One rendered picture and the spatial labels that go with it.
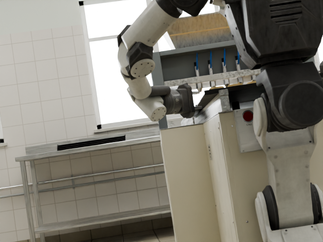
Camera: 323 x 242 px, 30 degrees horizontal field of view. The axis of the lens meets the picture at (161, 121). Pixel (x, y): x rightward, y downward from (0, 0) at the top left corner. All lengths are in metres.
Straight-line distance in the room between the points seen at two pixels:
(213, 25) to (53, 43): 3.48
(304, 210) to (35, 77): 4.48
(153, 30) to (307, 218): 0.71
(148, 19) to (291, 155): 0.56
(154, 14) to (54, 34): 4.39
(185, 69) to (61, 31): 3.44
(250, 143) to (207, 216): 0.79
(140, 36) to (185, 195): 1.07
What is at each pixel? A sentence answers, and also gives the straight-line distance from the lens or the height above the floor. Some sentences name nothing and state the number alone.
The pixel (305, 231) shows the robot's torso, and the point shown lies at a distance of 1.82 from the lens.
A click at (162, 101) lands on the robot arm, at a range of 2.02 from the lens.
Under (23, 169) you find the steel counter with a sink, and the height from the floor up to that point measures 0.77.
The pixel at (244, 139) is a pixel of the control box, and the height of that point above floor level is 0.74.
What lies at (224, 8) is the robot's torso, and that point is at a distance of 1.73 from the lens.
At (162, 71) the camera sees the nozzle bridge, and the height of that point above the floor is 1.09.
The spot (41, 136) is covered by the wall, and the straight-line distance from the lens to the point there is 5.97.
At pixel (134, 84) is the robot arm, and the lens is 1.88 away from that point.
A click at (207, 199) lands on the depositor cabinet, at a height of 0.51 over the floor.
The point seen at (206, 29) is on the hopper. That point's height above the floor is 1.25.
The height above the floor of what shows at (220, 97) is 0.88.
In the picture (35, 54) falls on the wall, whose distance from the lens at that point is 6.06.
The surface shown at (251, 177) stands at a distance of 1.96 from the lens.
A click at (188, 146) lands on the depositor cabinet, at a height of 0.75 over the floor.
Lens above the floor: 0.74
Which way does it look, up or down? 3 degrees up
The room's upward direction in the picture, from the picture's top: 9 degrees counter-clockwise
